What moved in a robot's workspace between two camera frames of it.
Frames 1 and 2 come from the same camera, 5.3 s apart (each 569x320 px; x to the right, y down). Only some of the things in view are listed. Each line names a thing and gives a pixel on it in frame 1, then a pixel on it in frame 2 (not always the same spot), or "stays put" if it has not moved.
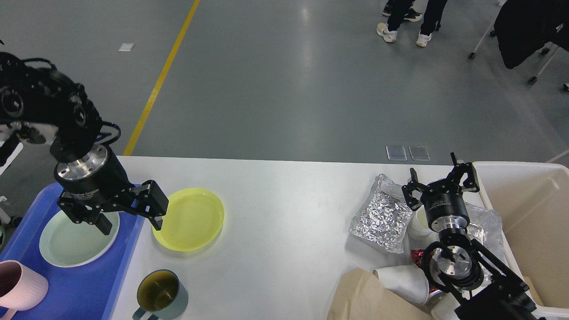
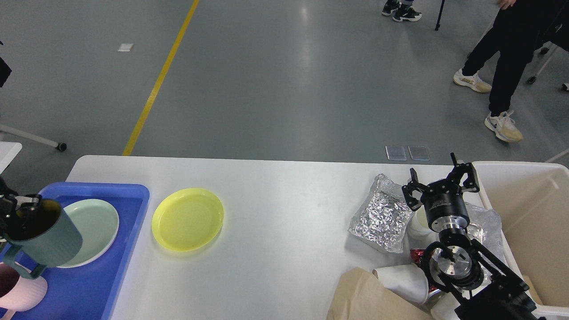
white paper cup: (408, 280) stays put
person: (431, 22) → (511, 36)
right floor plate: (419, 153) stays put
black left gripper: (96, 178) → (8, 207)
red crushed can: (416, 255) stays put
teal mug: (161, 295) → (46, 237)
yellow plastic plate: (194, 218) stays put
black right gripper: (444, 205) stays put
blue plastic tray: (87, 292) stays put
